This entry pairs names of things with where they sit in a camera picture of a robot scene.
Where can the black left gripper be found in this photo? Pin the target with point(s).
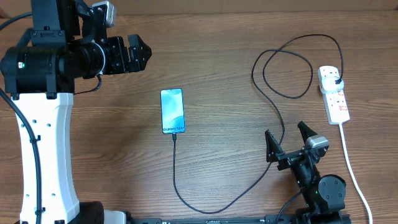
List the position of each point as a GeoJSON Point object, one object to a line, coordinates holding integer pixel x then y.
{"type": "Point", "coordinates": [121, 65]}

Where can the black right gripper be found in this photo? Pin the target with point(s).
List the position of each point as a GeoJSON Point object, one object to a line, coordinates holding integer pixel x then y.
{"type": "Point", "coordinates": [273, 152]}

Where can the blue Samsung Galaxy smartphone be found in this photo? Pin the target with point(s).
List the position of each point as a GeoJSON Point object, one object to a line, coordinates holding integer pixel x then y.
{"type": "Point", "coordinates": [172, 110]}

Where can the white power strip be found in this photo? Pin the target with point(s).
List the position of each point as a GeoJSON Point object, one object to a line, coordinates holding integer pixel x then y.
{"type": "Point", "coordinates": [335, 103]}

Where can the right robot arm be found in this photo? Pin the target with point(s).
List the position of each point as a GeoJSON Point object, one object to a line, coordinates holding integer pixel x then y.
{"type": "Point", "coordinates": [320, 199]}

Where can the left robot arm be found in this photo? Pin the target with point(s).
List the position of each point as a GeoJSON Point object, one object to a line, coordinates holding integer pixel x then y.
{"type": "Point", "coordinates": [68, 40]}

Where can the white charger plug adapter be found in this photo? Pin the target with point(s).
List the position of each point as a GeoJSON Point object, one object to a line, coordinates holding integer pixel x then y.
{"type": "Point", "coordinates": [330, 85]}

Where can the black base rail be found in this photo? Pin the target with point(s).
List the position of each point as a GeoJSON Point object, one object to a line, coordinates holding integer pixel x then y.
{"type": "Point", "coordinates": [217, 220]}

